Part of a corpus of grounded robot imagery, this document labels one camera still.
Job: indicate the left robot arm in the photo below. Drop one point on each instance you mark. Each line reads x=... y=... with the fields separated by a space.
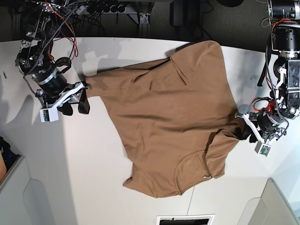
x=281 y=73

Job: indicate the aluminium table frame post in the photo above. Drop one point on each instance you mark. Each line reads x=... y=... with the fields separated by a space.
x=144 y=25

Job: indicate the left grey chair back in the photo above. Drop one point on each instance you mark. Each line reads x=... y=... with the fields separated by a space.
x=23 y=200

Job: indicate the white power strip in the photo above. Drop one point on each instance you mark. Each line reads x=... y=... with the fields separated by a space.
x=81 y=10

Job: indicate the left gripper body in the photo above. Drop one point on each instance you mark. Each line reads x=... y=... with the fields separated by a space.
x=264 y=126

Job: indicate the black power adapter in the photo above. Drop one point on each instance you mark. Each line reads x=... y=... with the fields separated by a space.
x=177 y=13

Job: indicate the grey chair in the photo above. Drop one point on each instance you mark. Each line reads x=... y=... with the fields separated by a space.
x=271 y=208
x=23 y=200

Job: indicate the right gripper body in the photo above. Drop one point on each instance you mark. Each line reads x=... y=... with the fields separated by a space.
x=53 y=86

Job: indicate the right grey chair back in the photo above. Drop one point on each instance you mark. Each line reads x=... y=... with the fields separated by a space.
x=271 y=208

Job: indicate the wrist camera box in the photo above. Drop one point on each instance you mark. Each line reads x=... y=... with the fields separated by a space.
x=49 y=114
x=263 y=148

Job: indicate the white framed floor vent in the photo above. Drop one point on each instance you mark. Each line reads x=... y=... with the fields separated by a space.
x=185 y=220

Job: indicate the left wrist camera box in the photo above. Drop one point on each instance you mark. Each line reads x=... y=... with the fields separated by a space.
x=263 y=148

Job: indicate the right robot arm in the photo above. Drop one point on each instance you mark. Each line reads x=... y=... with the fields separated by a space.
x=45 y=20

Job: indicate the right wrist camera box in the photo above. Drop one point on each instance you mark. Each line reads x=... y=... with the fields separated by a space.
x=49 y=114

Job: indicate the brown t-shirt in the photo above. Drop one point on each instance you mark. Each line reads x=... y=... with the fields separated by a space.
x=175 y=118

